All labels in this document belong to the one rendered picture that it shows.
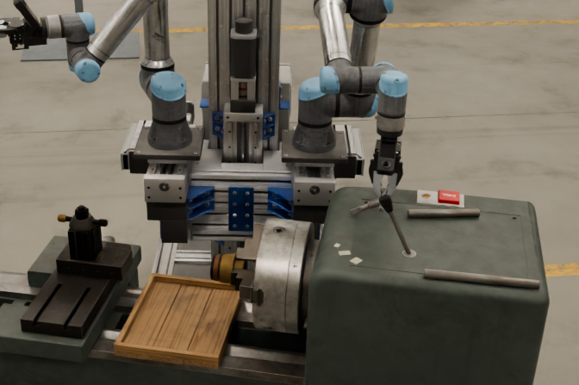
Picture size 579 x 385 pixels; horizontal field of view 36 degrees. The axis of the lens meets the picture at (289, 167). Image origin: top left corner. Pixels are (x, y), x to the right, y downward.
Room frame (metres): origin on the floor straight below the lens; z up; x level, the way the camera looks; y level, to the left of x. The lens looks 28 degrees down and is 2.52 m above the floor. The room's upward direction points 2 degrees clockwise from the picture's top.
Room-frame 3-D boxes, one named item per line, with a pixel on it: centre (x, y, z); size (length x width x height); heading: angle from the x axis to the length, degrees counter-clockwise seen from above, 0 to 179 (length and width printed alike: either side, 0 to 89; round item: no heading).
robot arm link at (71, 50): (2.76, 0.70, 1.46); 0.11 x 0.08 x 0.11; 22
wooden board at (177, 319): (2.13, 0.30, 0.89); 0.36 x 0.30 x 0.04; 172
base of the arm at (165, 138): (2.76, 0.41, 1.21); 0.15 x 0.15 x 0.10
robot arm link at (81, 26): (2.78, 0.71, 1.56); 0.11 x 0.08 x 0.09; 112
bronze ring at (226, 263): (2.11, 0.16, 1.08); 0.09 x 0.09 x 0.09; 82
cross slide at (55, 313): (2.19, 0.62, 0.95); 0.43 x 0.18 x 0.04; 172
